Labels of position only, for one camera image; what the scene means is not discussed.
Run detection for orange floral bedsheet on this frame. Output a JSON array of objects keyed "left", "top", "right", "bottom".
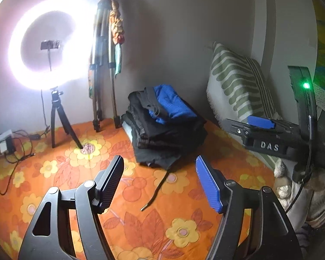
[{"left": 0, "top": 118, "right": 277, "bottom": 260}]

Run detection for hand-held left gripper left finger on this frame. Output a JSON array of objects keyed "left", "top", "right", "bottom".
[{"left": 18, "top": 155, "right": 124, "bottom": 260}]

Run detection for colourful hanging cloth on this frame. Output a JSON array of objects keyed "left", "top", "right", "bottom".
[{"left": 87, "top": 0, "right": 124, "bottom": 99}]

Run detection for phone in ring light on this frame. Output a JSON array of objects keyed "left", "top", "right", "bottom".
[{"left": 41, "top": 40, "right": 60, "bottom": 50}]

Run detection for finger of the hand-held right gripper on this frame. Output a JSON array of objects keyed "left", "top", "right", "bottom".
[
  {"left": 248, "top": 115, "right": 299, "bottom": 132},
  {"left": 225, "top": 119, "right": 251, "bottom": 141}
]

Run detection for ring light cable with controller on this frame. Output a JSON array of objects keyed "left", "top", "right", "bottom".
[{"left": 29, "top": 89, "right": 51, "bottom": 140}]

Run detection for folded tall metal tripod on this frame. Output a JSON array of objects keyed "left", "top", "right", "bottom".
[{"left": 89, "top": 0, "right": 121, "bottom": 133}]

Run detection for green striped pillow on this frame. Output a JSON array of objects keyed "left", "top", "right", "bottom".
[{"left": 206, "top": 42, "right": 283, "bottom": 126}]

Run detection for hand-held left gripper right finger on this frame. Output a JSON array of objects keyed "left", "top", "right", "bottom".
[{"left": 195, "top": 155, "right": 308, "bottom": 260}]

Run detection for black charger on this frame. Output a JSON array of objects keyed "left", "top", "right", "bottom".
[{"left": 5, "top": 137, "right": 16, "bottom": 153}]

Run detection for white power strip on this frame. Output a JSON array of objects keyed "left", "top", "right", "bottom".
[{"left": 0, "top": 129, "right": 13, "bottom": 147}]

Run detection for small black tripod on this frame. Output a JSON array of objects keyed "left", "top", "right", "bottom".
[{"left": 50, "top": 86, "right": 84, "bottom": 149}]

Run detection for stack of folded dark clothes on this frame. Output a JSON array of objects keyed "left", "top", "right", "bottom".
[{"left": 121, "top": 87, "right": 208, "bottom": 212}]

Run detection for blue striped pants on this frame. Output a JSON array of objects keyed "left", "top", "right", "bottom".
[{"left": 148, "top": 84, "right": 198, "bottom": 124}]

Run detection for beige plush toy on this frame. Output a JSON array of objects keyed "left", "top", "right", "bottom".
[{"left": 273, "top": 158, "right": 325, "bottom": 228}]

